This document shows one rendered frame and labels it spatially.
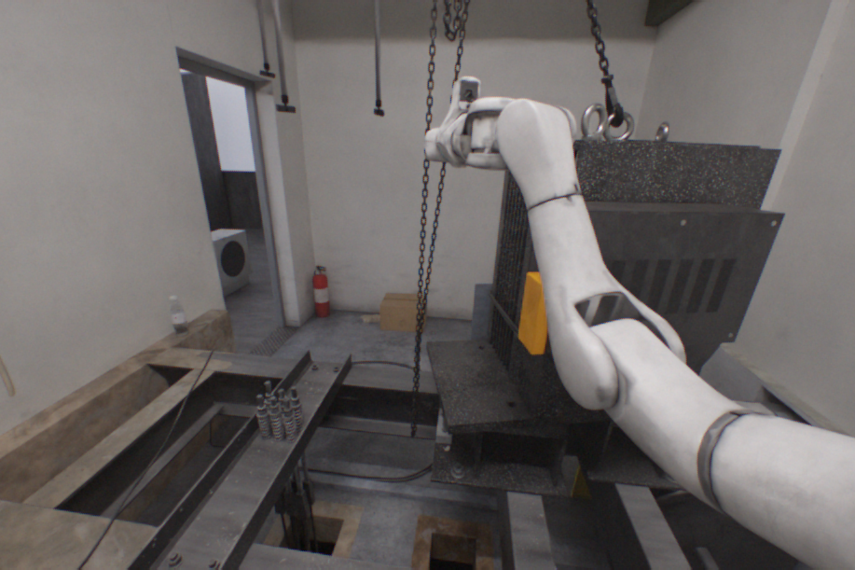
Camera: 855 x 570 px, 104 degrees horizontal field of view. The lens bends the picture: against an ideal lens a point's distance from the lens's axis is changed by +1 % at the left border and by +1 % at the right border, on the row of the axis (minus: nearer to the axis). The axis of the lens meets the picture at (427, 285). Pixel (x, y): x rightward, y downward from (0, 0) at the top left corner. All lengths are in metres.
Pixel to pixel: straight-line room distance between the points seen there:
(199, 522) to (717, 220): 1.38
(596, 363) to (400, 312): 2.87
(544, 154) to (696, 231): 0.48
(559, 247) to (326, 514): 1.74
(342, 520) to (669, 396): 1.72
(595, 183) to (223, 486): 1.26
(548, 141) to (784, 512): 0.34
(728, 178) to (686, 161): 0.12
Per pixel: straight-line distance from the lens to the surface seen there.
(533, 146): 0.42
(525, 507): 1.17
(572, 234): 0.41
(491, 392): 1.11
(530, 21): 3.33
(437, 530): 1.88
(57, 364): 1.92
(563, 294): 0.40
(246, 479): 1.27
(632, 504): 1.29
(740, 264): 0.95
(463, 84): 0.64
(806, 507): 0.29
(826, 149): 2.08
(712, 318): 0.96
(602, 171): 0.84
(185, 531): 1.22
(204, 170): 7.94
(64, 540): 1.37
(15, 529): 1.48
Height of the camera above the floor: 1.57
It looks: 21 degrees down
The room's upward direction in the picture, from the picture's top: 2 degrees clockwise
